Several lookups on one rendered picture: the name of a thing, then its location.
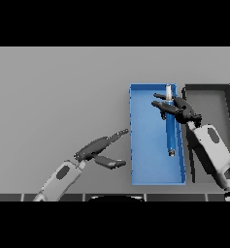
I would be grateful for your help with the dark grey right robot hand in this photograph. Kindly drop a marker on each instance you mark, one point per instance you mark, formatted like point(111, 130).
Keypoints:
point(181, 109)

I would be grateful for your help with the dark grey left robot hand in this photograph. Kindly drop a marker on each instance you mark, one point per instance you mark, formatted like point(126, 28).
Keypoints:
point(97, 146)

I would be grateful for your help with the blue pipe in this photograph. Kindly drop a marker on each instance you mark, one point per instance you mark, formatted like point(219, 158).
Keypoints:
point(170, 129)

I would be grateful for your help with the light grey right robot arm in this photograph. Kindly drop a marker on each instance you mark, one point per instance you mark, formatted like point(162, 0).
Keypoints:
point(213, 155)

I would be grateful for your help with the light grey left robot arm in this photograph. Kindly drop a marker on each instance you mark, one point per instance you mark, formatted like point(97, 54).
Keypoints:
point(59, 179)

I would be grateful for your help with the dark grey bin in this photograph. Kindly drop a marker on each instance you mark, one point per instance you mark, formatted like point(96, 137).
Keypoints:
point(221, 106)

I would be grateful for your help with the blue bin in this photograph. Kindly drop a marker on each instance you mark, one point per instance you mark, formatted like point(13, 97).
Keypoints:
point(152, 151)

